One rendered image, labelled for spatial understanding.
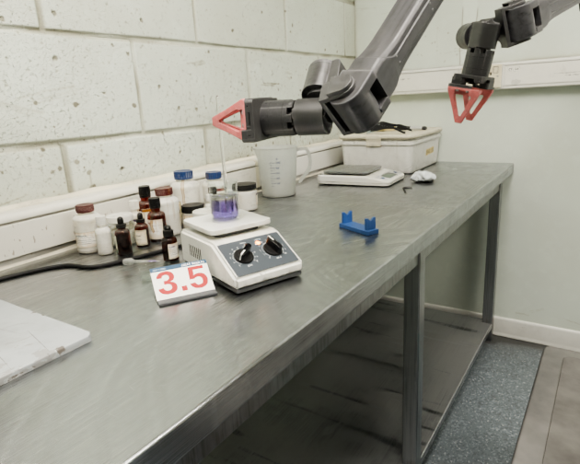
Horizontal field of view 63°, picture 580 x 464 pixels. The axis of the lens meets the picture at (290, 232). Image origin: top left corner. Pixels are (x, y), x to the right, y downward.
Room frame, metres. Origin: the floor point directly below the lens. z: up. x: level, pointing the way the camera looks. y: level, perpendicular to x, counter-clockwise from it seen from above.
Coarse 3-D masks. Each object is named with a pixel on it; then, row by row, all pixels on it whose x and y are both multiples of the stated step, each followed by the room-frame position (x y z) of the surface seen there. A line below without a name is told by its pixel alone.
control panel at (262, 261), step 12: (240, 240) 0.76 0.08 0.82; (252, 240) 0.76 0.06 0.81; (264, 240) 0.77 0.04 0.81; (228, 252) 0.73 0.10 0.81; (252, 252) 0.74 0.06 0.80; (264, 252) 0.74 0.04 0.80; (288, 252) 0.76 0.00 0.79; (240, 264) 0.71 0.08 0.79; (252, 264) 0.71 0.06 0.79; (264, 264) 0.72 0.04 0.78; (276, 264) 0.73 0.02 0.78; (240, 276) 0.68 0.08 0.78
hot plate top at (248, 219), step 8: (200, 216) 0.85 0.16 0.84; (208, 216) 0.85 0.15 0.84; (240, 216) 0.83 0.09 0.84; (248, 216) 0.83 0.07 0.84; (256, 216) 0.83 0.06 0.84; (264, 216) 0.82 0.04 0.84; (184, 224) 0.83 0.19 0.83; (192, 224) 0.80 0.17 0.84; (200, 224) 0.80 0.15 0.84; (208, 224) 0.79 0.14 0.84; (216, 224) 0.79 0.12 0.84; (224, 224) 0.79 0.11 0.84; (232, 224) 0.78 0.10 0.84; (240, 224) 0.78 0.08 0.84; (248, 224) 0.78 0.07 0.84; (256, 224) 0.79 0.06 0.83; (264, 224) 0.80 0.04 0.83; (208, 232) 0.75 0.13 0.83; (216, 232) 0.75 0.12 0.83; (224, 232) 0.75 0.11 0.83
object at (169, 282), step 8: (200, 264) 0.73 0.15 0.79; (160, 272) 0.71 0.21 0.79; (168, 272) 0.71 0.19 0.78; (176, 272) 0.71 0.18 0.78; (184, 272) 0.72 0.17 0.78; (192, 272) 0.72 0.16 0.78; (200, 272) 0.72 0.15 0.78; (160, 280) 0.70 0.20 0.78; (168, 280) 0.70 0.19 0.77; (176, 280) 0.70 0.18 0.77; (184, 280) 0.71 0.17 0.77; (192, 280) 0.71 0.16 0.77; (200, 280) 0.71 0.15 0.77; (208, 280) 0.71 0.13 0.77; (160, 288) 0.69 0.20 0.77; (168, 288) 0.69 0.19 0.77; (176, 288) 0.69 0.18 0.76; (184, 288) 0.69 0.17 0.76; (192, 288) 0.70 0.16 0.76
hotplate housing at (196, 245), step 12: (192, 228) 0.84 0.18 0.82; (252, 228) 0.81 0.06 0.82; (264, 228) 0.81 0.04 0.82; (192, 240) 0.79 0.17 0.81; (204, 240) 0.76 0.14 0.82; (216, 240) 0.75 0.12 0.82; (228, 240) 0.75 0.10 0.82; (192, 252) 0.80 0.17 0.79; (204, 252) 0.76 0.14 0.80; (216, 252) 0.73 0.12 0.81; (216, 264) 0.72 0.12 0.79; (228, 264) 0.70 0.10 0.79; (288, 264) 0.74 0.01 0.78; (300, 264) 0.75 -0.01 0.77; (216, 276) 0.73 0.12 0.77; (228, 276) 0.69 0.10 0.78; (252, 276) 0.70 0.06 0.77; (264, 276) 0.71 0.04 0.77; (276, 276) 0.72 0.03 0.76; (288, 276) 0.74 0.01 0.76; (228, 288) 0.70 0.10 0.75; (240, 288) 0.68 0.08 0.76; (252, 288) 0.70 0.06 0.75
